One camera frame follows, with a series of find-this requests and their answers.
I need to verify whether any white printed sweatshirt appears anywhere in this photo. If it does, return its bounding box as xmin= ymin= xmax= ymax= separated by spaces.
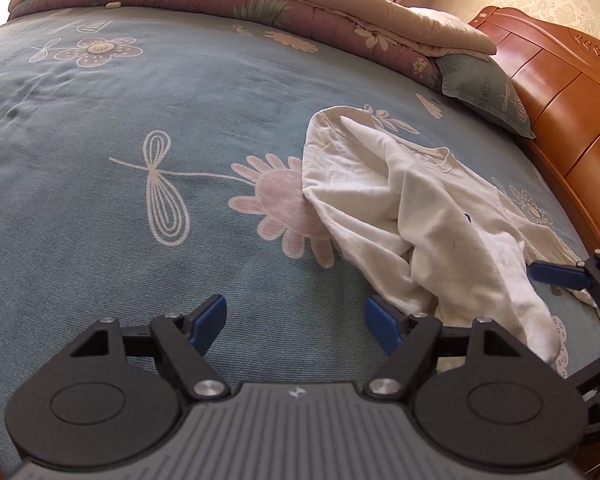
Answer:
xmin=301 ymin=106 xmax=600 ymax=373

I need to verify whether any blue patterned bed sheet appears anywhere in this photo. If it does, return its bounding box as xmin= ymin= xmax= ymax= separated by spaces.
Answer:
xmin=0 ymin=8 xmax=584 ymax=472

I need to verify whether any wooden headboard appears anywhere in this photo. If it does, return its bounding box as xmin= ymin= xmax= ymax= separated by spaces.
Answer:
xmin=471 ymin=6 xmax=600 ymax=250

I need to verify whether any green flower pillow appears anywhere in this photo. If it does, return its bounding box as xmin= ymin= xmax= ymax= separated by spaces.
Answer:
xmin=436 ymin=54 xmax=535 ymax=139

